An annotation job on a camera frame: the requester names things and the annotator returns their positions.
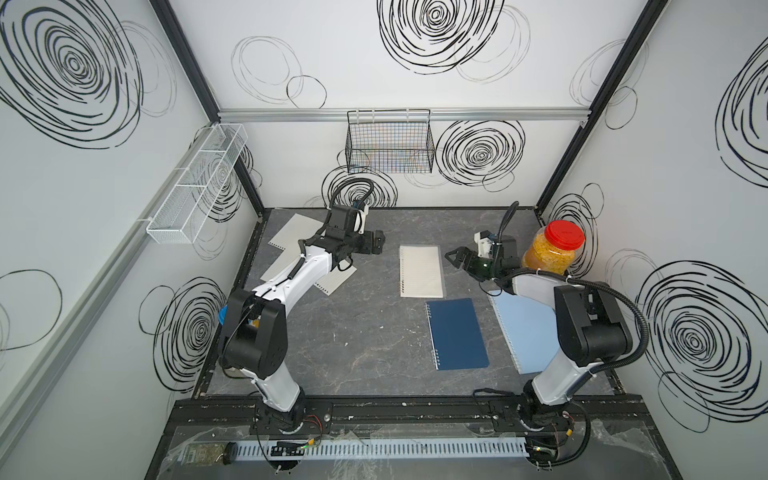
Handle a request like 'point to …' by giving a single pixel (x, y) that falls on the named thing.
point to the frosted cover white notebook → (422, 271)
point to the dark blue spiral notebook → (455, 336)
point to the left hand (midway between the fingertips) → (371, 236)
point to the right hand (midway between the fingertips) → (455, 260)
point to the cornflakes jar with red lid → (551, 248)
